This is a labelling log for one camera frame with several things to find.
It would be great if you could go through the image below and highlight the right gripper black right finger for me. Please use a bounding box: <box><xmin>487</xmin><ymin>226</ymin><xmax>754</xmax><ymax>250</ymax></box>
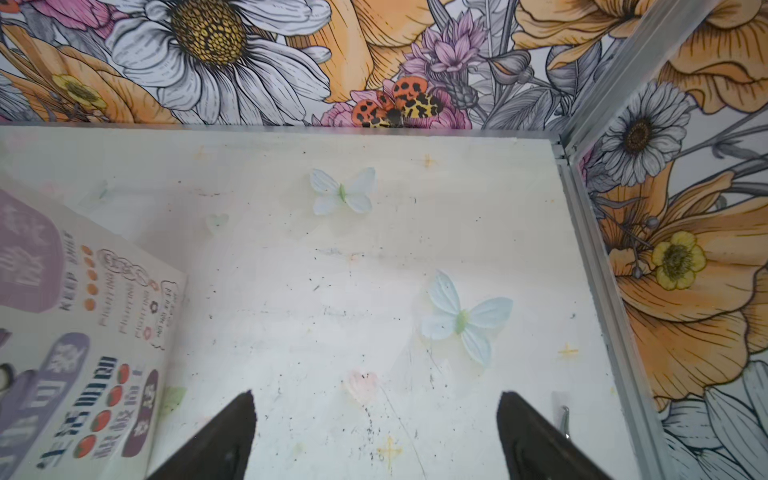
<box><xmin>496</xmin><ymin>391</ymin><xmax>609</xmax><ymax>480</ymax></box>

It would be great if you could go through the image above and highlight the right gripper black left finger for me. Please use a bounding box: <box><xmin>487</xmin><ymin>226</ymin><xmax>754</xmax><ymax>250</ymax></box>
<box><xmin>148</xmin><ymin>391</ymin><xmax>257</xmax><ymax>480</ymax></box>

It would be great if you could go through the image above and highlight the white printed paper bag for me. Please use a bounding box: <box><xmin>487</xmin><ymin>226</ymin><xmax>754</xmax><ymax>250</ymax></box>
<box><xmin>1</xmin><ymin>177</ymin><xmax>186</xmax><ymax>479</ymax></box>

